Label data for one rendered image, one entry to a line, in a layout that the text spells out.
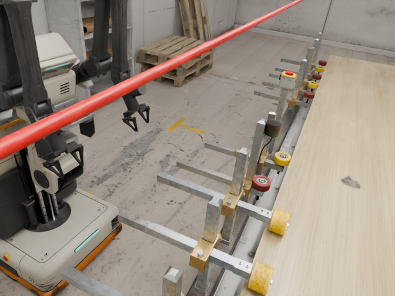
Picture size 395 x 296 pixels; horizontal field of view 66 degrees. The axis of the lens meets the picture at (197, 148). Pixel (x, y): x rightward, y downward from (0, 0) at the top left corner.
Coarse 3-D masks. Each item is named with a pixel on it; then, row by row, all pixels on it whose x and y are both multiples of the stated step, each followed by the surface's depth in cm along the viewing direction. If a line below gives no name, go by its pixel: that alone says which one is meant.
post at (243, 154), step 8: (240, 152) 105; (248, 152) 105; (240, 160) 106; (240, 168) 108; (240, 176) 109; (232, 184) 113; (240, 184) 111; (232, 192) 114; (224, 224) 124; (232, 224) 122; (224, 232) 126; (232, 232) 129
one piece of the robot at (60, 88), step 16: (48, 80) 128; (64, 80) 135; (80, 80) 145; (48, 96) 131; (64, 96) 140; (16, 112) 139; (32, 144) 142; (32, 160) 145; (64, 160) 150; (80, 160) 157; (32, 176) 152; (48, 176) 145; (48, 192) 152
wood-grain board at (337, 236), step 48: (336, 96) 230; (384, 96) 239; (336, 144) 167; (384, 144) 172; (288, 192) 129; (336, 192) 132; (384, 192) 135; (288, 240) 107; (336, 240) 109; (384, 240) 111; (288, 288) 91; (336, 288) 92; (384, 288) 94
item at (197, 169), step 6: (180, 162) 148; (186, 162) 148; (186, 168) 147; (192, 168) 146; (198, 168) 145; (204, 168) 145; (204, 174) 144; (210, 174) 143; (216, 174) 142; (222, 174) 142; (216, 180) 143; (222, 180) 141; (228, 180) 140; (252, 192) 137; (258, 192) 135
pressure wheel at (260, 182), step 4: (256, 176) 136; (260, 176) 136; (264, 176) 136; (256, 180) 133; (260, 180) 133; (264, 180) 134; (268, 180) 134; (252, 184) 134; (256, 184) 131; (260, 184) 131; (264, 184) 131; (268, 184) 131; (256, 188) 132; (260, 188) 131; (264, 188) 131; (268, 188) 132
